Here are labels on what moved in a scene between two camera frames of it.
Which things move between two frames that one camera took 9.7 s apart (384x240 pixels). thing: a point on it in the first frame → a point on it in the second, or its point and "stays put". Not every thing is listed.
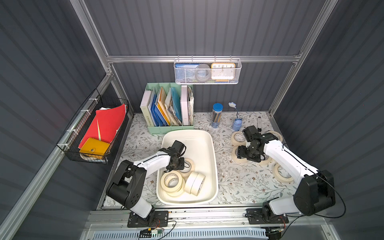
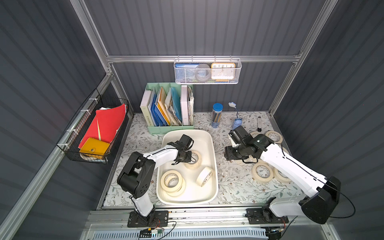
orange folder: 162,106 stays put
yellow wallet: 95,146 stays put
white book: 144,106 stays put
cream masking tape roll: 276,134 stays put
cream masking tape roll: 177,193 stays put
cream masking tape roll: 187,173 → 194,166
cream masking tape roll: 166,188 stays put
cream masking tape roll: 278,177 → 261,180
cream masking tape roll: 193,183 → 204,176
